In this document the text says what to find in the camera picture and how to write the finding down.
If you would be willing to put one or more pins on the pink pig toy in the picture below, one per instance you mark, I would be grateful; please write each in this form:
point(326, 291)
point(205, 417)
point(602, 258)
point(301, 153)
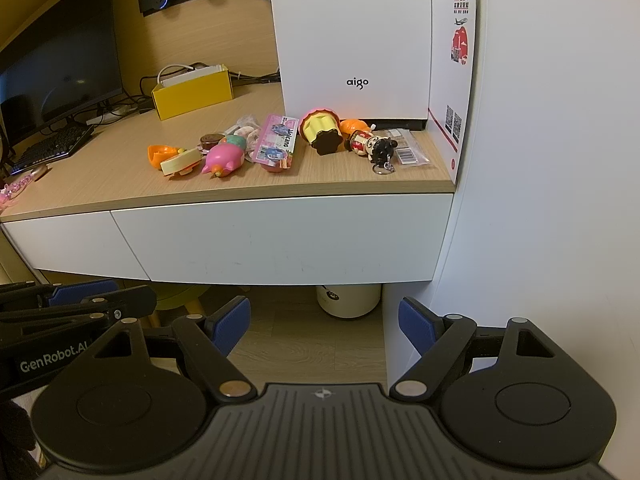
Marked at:
point(225, 157)

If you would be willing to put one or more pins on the white computer case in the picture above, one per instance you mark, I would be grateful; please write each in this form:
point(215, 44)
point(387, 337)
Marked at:
point(350, 30)

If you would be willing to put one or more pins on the white printed card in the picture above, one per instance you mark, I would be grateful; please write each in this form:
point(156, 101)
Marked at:
point(452, 70)

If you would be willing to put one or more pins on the pink blister card pack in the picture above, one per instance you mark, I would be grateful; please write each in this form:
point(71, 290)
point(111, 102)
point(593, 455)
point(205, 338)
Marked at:
point(277, 140)

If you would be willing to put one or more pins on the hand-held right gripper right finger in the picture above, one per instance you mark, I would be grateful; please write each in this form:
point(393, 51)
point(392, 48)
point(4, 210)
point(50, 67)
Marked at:
point(417, 325)

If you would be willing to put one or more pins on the yellow cupcake toy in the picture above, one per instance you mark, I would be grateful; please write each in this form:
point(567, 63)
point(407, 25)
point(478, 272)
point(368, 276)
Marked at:
point(322, 130)

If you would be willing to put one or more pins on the clear bag with small toy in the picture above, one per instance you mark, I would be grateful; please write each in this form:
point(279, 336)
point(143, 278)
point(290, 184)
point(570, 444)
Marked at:
point(247, 130)

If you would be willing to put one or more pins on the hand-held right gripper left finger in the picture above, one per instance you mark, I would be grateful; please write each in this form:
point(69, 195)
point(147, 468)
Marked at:
point(232, 322)

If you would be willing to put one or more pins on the yellow-green stool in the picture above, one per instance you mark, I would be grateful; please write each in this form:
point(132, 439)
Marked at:
point(180, 305)

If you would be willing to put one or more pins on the yellow cardboard box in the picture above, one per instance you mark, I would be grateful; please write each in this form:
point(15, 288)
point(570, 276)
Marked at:
point(195, 97)

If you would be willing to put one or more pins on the narrow white drawer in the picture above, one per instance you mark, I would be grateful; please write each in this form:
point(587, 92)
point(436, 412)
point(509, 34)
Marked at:
point(70, 245)

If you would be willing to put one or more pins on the red white doll figure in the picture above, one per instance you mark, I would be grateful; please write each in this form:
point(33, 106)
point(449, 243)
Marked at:
point(361, 144)

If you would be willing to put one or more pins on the white trash bin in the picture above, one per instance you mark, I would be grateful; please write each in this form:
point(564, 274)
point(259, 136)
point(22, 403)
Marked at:
point(350, 302)

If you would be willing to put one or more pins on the black keyboard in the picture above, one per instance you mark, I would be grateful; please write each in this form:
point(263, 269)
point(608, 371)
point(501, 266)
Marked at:
point(55, 147)

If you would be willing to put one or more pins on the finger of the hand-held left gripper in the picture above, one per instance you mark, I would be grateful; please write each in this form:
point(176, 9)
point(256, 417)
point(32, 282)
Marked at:
point(85, 291)
point(135, 300)

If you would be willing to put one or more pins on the orange plastic toy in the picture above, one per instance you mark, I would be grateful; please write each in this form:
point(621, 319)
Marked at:
point(160, 156)
point(355, 126)

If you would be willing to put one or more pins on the clear packet with barcode label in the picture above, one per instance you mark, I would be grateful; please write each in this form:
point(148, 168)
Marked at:
point(410, 147)

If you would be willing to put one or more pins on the cream yellow toy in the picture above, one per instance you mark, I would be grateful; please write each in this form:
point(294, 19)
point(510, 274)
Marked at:
point(180, 162)

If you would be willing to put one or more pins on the pink beaded accessory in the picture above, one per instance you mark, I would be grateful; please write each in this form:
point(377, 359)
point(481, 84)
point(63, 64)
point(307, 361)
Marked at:
point(11, 192)

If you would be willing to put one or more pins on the black computer monitor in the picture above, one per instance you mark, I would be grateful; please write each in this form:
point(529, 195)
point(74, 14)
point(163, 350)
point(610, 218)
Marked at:
point(55, 60)

